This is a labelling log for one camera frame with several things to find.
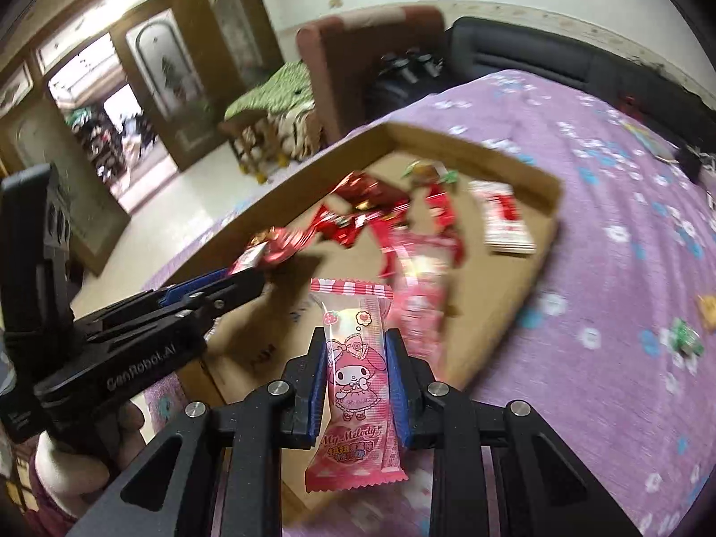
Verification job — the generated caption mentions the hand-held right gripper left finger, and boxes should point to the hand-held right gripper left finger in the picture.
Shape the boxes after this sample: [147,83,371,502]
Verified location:
[64,341,328,537]

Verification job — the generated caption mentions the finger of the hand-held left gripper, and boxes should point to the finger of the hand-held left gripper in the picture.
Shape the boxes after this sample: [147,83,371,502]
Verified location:
[84,269,266,348]
[75,267,247,325]

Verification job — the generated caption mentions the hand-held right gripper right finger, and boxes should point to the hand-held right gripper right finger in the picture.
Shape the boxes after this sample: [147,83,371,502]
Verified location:
[383,327,641,537]

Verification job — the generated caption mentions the long pink cartoon snack packet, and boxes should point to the long pink cartoon snack packet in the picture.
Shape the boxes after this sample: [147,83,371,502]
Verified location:
[305,278,409,494]

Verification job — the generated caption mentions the red gold foil candy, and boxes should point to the red gold foil candy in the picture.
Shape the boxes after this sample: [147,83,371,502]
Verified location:
[232,226,322,269]

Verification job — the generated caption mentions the cardboard box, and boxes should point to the cardboard box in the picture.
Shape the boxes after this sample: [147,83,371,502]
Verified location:
[142,120,563,524]

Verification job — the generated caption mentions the person's left forearm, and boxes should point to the person's left forearm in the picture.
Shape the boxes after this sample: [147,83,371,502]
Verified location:
[25,475,79,537]

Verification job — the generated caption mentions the person's left hand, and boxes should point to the person's left hand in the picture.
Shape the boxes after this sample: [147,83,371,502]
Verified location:
[34,398,149,516]

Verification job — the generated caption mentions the short pink snack packet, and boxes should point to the short pink snack packet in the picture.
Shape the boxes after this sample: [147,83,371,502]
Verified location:
[380,232,465,381]

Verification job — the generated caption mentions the bright red snack packet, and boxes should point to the bright red snack packet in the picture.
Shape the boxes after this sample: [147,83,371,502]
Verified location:
[307,204,392,248]

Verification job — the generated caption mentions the dark red foil snack packet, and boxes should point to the dark red foil snack packet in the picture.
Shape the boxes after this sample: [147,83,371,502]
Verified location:
[330,172,409,213]

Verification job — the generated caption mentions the small white red snack packet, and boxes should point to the small white red snack packet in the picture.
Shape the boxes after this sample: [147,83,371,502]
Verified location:
[469,180,538,255]

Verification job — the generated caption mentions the green patterned bench cushion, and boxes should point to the green patterned bench cushion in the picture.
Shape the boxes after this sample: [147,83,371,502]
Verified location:
[224,61,326,180]

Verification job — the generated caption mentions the green wrapped candy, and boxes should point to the green wrapped candy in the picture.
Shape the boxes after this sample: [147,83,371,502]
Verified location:
[403,159,460,187]
[670,319,704,357]

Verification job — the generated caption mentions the wooden glass door partition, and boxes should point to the wooden glass door partition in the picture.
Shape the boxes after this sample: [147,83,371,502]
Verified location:
[0,0,286,275]

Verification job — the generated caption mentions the purple floral tablecloth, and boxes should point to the purple floral tablecloth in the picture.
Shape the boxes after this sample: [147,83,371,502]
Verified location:
[142,70,716,537]

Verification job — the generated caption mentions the black bag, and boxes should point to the black bag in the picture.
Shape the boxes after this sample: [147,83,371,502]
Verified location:
[366,50,448,124]

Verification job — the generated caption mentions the brown upholstered chair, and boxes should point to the brown upholstered chair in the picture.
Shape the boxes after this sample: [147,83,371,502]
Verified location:
[296,5,445,143]

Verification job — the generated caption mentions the grey card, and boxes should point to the grey card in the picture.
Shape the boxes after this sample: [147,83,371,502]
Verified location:
[621,117,678,163]

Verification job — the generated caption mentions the black sofa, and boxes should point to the black sofa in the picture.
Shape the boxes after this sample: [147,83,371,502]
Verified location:
[447,17,716,110]

